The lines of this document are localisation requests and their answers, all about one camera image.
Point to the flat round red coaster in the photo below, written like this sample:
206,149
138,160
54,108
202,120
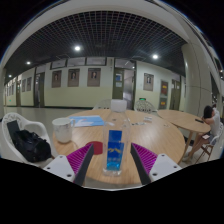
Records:
98,148

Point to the person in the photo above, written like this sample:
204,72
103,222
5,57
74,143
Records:
213,121

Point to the black phone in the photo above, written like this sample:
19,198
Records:
199,120

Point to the dark wooden door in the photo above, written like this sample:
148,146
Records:
39,90

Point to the white ceramic mug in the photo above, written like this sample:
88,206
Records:
62,130

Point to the black flat tablet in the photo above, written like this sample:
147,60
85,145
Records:
12,126

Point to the clear water bottle blue label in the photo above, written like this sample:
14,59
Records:
116,153

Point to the round wooden side table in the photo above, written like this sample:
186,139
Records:
180,116

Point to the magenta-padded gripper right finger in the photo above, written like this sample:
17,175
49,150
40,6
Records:
146,160

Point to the black bag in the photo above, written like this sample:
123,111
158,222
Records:
31,146

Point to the round ceiling lights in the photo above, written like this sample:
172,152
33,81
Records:
77,48

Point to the framed wall portraits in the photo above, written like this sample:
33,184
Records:
94,76

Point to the grey metal double door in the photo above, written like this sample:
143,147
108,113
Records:
128,86

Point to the small white box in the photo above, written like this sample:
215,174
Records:
147,118

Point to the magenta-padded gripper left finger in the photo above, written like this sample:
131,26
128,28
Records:
80,160

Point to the green exit sign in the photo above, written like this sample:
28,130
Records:
142,99

